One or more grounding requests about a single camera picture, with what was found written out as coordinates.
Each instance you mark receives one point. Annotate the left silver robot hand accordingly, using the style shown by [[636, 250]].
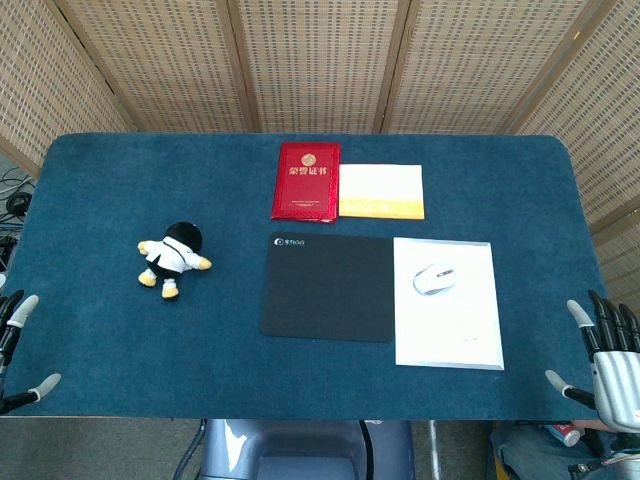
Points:
[[15, 320]]

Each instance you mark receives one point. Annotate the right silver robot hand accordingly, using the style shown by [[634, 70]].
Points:
[[614, 380]]

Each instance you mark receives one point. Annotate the white computer mouse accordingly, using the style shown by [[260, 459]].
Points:
[[434, 280]]

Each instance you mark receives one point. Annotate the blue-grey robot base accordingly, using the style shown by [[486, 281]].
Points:
[[305, 450]]

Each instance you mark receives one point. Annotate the black mouse pad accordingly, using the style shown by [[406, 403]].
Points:
[[327, 288]]

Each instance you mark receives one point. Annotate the red and white can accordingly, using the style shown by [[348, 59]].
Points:
[[566, 433]]

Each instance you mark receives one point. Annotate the penguin plush toy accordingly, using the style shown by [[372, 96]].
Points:
[[172, 260]]

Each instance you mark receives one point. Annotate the white board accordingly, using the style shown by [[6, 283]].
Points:
[[446, 304]]

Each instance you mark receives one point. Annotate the blue felt table cover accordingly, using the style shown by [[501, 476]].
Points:
[[200, 350]]

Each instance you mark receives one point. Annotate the red certificate folder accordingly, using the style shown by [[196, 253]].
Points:
[[306, 182]]

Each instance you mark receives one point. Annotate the woven folding screen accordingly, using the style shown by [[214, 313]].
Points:
[[320, 65]]

